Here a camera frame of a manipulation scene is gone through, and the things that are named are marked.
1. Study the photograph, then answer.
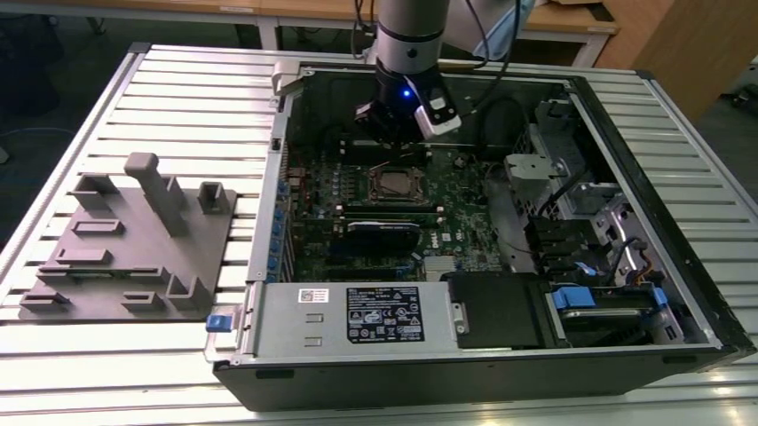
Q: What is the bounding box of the black graphics card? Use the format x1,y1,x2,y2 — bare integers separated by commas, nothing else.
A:
344,218,425,255

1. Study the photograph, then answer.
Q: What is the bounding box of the silver metal bracket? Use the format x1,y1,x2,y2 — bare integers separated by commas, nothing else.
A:
503,153,567,182

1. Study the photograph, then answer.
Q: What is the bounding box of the black plastic shroud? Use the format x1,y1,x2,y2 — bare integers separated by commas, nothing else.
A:
440,271,557,351

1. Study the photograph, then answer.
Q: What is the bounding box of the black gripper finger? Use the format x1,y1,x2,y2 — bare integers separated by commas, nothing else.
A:
352,101,409,155

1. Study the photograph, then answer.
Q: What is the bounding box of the thin metal locking lever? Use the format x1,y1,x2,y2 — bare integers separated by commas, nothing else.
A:
367,153,413,172

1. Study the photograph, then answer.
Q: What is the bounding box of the black RAM slot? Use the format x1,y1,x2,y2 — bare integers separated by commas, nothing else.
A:
341,201,439,211

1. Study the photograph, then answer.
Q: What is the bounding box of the green motherboard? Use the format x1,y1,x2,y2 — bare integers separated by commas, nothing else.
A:
281,144,517,284

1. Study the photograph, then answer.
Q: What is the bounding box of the metal socket cover frame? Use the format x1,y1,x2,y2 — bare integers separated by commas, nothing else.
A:
367,167,427,205

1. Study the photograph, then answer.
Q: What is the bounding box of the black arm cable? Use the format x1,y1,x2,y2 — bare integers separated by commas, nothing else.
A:
352,0,380,59

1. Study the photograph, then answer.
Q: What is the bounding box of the blue disk carrier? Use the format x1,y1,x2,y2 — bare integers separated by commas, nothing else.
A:
547,286,668,350

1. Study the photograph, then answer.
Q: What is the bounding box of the black open PC case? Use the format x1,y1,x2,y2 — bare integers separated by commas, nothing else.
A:
202,59,758,413

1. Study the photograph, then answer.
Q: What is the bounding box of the wooden cabinet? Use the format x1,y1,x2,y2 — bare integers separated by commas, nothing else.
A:
595,0,758,123

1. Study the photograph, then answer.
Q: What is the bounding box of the wooden top desk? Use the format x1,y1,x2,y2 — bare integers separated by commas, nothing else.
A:
0,0,279,51
258,0,620,67

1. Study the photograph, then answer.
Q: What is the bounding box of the grey power supply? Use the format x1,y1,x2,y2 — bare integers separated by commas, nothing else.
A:
252,281,461,359

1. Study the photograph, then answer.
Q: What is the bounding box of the grey parts rack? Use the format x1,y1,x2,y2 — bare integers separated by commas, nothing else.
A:
16,152,238,321

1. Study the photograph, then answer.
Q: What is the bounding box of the black camera cable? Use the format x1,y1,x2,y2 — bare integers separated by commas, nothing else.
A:
469,0,527,117

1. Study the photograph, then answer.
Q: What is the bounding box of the CPU socket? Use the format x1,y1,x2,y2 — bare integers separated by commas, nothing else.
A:
363,165,431,207

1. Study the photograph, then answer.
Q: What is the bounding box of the black internal cable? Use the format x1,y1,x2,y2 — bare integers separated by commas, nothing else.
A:
535,166,573,223

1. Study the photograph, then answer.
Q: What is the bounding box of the silver topped CPU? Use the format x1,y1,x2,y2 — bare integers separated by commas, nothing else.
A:
377,171,412,195

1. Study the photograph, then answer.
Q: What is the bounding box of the perforated metal drive cage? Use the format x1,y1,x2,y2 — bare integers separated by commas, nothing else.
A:
523,99,628,223

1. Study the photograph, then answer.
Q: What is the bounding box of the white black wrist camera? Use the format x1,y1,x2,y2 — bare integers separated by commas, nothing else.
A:
412,86,463,139

